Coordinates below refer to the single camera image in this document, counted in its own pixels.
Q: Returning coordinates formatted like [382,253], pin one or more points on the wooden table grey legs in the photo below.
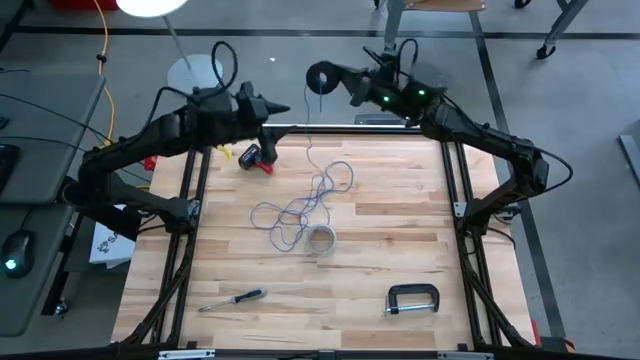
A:
[394,22]

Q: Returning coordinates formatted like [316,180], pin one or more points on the black keyboard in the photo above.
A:
[7,167]

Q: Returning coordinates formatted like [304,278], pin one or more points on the silver mounting plate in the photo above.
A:
[465,355]
[187,354]

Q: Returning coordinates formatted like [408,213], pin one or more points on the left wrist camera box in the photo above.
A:
[252,102]

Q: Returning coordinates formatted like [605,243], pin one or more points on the red plastic clamp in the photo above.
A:
[536,334]
[150,163]

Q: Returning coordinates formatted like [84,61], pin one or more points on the black computer mouse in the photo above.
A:
[20,247]

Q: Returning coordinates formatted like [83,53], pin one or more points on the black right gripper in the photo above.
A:
[380,90]

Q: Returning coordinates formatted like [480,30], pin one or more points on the black C-clamp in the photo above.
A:
[413,288]

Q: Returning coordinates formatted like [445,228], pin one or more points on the black aluminium frame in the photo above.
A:
[350,131]

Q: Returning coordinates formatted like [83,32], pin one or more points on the white printed box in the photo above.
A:
[112,250]

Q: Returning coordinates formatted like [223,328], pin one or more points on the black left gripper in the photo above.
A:
[250,131]

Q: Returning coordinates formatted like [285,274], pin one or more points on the white floor lamp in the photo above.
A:
[150,6]

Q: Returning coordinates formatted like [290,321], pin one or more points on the red box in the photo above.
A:
[80,4]

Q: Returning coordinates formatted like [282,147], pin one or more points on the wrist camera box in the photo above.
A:
[252,102]
[382,62]

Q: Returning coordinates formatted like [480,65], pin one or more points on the yellow tape tag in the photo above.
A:
[226,151]

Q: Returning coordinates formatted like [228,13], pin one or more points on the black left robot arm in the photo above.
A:
[140,144]

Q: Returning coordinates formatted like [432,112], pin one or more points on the grey metal bracket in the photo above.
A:
[460,209]
[194,207]

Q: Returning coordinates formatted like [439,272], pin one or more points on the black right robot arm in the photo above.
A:
[480,135]

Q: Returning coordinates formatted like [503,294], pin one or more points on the clear tape roll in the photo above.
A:
[310,241]

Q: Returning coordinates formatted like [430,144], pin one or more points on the red black battery pack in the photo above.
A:
[248,156]

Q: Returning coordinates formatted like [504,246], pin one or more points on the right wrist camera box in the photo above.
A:
[382,62]

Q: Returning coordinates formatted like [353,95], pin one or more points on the grey desk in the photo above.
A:
[35,170]
[30,300]

